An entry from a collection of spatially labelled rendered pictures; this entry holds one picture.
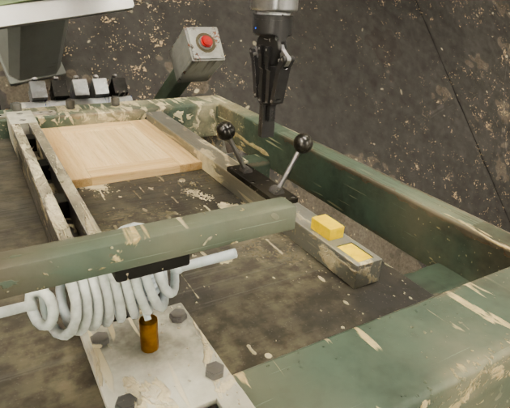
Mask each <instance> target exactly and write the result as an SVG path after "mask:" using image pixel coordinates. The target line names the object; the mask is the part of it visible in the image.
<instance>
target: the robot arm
mask: <svg viewBox="0 0 510 408"><path fill-rule="evenodd" d="M298 3H299V0H250V8H251V9H252V10H255V11H257V13H254V14H253V33H254V34H255V35H258V38H257V46H256V47H255V48H250V49H249V52H250V57H251V60H252V71H253V94H254V97H255V98H258V102H259V103H260V108H259V122H258V136H259V137H261V138H268V137H274V121H275V109H276V105H277V104H282V103H283V100H284V96H285V92H286V89H287V82H288V78H289V74H290V70H291V67H292V65H293V63H294V61H295V57H294V56H289V54H288V53H287V37H288V36H291V34H292V27H293V17H294V16H293V15H291V12H297V11H298Z"/></svg>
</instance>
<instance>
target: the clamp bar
mask: <svg viewBox="0 0 510 408"><path fill-rule="evenodd" d="M6 120H7V125H8V130H9V135H10V139H11V142H12V145H13V147H14V150H15V153H16V155H17V157H18V160H19V164H20V166H21V168H22V171H23V174H24V176H25V179H26V182H27V183H28V188H29V189H30V192H31V195H32V198H33V201H34V202H35V205H36V208H37V211H38V214H39V216H40V220H41V222H42V224H43V227H44V230H45V233H46V236H47V237H48V240H49V243H50V242H54V241H59V240H66V239H70V238H75V237H79V236H86V235H91V234H95V233H99V232H102V231H101V230H100V228H99V227H98V225H97V223H96V221H95V220H94V218H93V217H92V215H91V213H90V211H89V210H88V208H87V206H86V204H85V203H84V201H83V199H82V198H81V196H80V194H79V192H78V190H77V189H76V188H75V186H74V184H73V182H72V180H71V179H70V177H69V176H68V174H67V172H66V170H65V169H64V167H63V166H62V163H61V162H60V160H59V158H58V157H57V155H56V153H55V152H54V150H53V148H52V147H51V145H50V143H49V141H48V139H47V138H46V137H45V134H44V133H43V131H42V129H41V128H40V126H39V125H38V121H37V120H36V118H35V117H34V115H33V113H32V111H31V110H28V111H17V112H6ZM187 265H189V254H188V255H184V256H181V257H174V258H171V259H168V260H164V261H158V262H154V263H151V264H147V265H144V266H138V267H134V268H130V269H127V270H121V271H117V272H113V273H112V275H113V277H114V278H115V280H116V282H117V283H120V282H124V281H127V280H131V279H134V278H140V279H141V283H142V278H141V277H143V276H147V275H151V279H152V282H153V284H154V286H155V289H156V292H157V294H159V293H160V290H159V288H158V286H157V284H156V282H155V278H154V275H153V274H156V273H159V272H163V271H166V270H171V269H175V268H178V267H182V266H187ZM142 288H143V290H144V293H145V296H146V298H147V301H149V299H148V296H147V293H146V290H145V288H144V286H143V283H142ZM125 308H126V319H125V321H124V322H123V323H117V320H116V317H115V315H114V320H113V323H112V324H111V325H110V326H109V327H103V326H102V325H101V326H100V327H99V329H98V330H96V331H89V330H88V331H87V332H86V333H85V334H83V335H82V336H80V338H81V340H82V343H83V347H84V349H85V351H86V354H87V358H88V360H89V363H90V365H91V369H92V371H93V374H94V377H95V379H96V383H97V385H98V388H99V390H100V394H101V397H102V398H103V401H104V405H105V407H106V408H208V407H210V406H213V405H217V407H218V408H255V406H254V405H253V403H252V402H251V401H250V400H249V398H248V396H247V395H246V393H245V392H244V390H243V389H242V388H241V387H240V386H239V385H238V383H237V382H236V380H235V379H234V377H233V376H232V374H231V373H230V372H229V371H228V369H227V367H226V366H225V364H224V363H223V361H222V360H221V359H220V358H219V356H218V355H217V353H216V352H215V350H214V348H213V347H212V346H211V344H210V343H209V342H208V341H207V339H206V337H205V336H204V334H203V333H202V331H201V330H200V329H199V328H198V326H197V325H196V323H195V322H194V320H193V318H192V317H191V316H190V315H189V313H188V312H187V310H186V309H185V307H184V306H183V304H182V303H179V304H174V305H170V306H167V308H166V309H165V310H164V312H160V311H157V310H154V311H153V313H152V314H151V315H150V316H148V315H145V314H143V313H142V310H141V308H140V307H139V314H140V315H139V317H138V319H131V317H130V315H129V313H128V310H127V307H126V305H125Z"/></svg>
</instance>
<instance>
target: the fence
mask: <svg viewBox="0 0 510 408"><path fill-rule="evenodd" d="M146 115H147V120H148V121H149V122H150V123H151V124H152V125H154V126H155V127H157V128H158V129H159V130H161V131H162V132H164V133H165V134H166V135H167V136H168V137H169V138H171V139H172V140H174V141H175V142H177V143H178V144H179V145H180V146H182V147H183V148H185V149H186V150H187V151H188V152H189V153H191V154H192V155H194V156H195V157H196V158H197V159H199V160H200V161H202V169H203V170H204V171H205V172H207V173H208V174H209V175H211V176H212V177H213V178H215V179H216V180H217V181H218V182H219V183H220V184H222V185H223V186H224V187H226V188H227V189H228V190H230V191H231V192H232V193H233V194H235V195H236V196H237V197H238V198H239V199H241V200H242V201H243V202H245V203H246V204H247V203H251V202H259V201H263V200H266V199H265V198H263V197H262V196H261V195H260V194H258V193H257V192H255V191H254V190H252V189H251V188H249V187H248V186H247V185H246V184H244V183H243V182H242V181H240V180H239V179H237V178H236V177H234V176H233V175H232V174H231V173H230V172H228V171H227V167H228V166H234V165H239V163H238V162H237V161H235V160H234V159H233V158H231V157H230V156H228V155H226V154H225V153H223V152H222V151H221V150H219V149H218V148H216V147H214V146H213V145H211V144H210V143H208V142H207V141H206V140H204V139H203V138H201V137H199V136H198V135H196V134H195V133H194V132H192V131H191V130H189V129H187V128H186V127H184V126H183V125H182V124H180V123H179V122H177V121H175V120H174V119H172V118H171V117H170V116H168V115H167V114H165V113H163V112H162V111H158V112H148V113H146ZM293 204H294V205H296V216H295V228H294V229H292V230H289V231H284V232H282V233H284V234H285V235H286V236H288V237H289V238H290V239H292V240H293V241H294V242H296V243H297V244H298V245H299V246H300V247H301V248H302V249H304V250H305V251H307V252H308V253H309V254H311V255H312V256H313V257H315V258H316V259H317V260H318V261H319V262H320V263H322V264H323V265H324V266H326V267H327V268H328V269H329V270H331V271H332V272H333V273H335V274H336V275H337V276H338V277H339V278H341V279H342V280H343V281H344V282H346V283H347V284H348V285H350V286H351V287H352V288H354V289H355V288H358V287H362V286H365V285H367V284H369V283H374V282H376V281H378V280H379V276H380V268H381V263H382V258H380V257H378V256H377V255H376V254H375V253H373V252H371V251H370V250H368V249H366V248H365V247H363V246H362V245H361V244H359V243H358V242H356V241H355V240H353V239H351V238H350V237H349V236H347V235H346V234H344V233H343V237H342V238H338V239H335V240H330V241H328V240H327V239H326V238H324V237H323V236H321V235H320V234H318V233H317V232H315V231H314V230H312V229H311V222H312V217H315V216H318V215H316V214H314V213H313V212H311V211H310V210H309V209H307V208H306V207H304V206H302V205H301V204H299V203H298V202H297V203H293ZM350 243H352V244H354V245H355V246H356V247H358V248H359V249H361V250H363V251H364V252H365V253H367V254H368V255H370V256H371V257H372V258H370V259H367V260H364V261H360V262H357V261H356V260H355V259H354V258H352V257H350V256H349V255H348V254H346V253H344V252H343V251H342V250H341V249H339V248H338V247H339V246H342V245H345V244H350Z"/></svg>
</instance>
